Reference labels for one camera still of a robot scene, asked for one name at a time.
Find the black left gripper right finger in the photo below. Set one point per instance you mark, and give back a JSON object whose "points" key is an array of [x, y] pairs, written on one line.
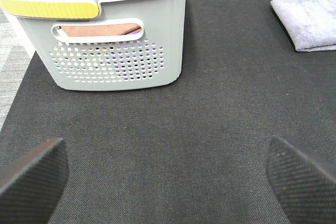
{"points": [[303, 182]]}

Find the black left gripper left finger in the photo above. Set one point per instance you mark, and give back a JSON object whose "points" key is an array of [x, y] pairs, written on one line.
{"points": [[32, 185]]}

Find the lavender towel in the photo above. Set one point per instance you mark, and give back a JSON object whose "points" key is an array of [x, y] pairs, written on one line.
{"points": [[309, 23]]}

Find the black fabric table mat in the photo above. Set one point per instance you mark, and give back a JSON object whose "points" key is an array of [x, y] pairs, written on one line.
{"points": [[193, 151]]}

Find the brown towel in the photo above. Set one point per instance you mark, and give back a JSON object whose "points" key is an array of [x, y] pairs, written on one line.
{"points": [[100, 30]]}

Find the grey perforated laundry basket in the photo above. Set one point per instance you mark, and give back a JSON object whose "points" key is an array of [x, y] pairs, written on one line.
{"points": [[150, 58]]}

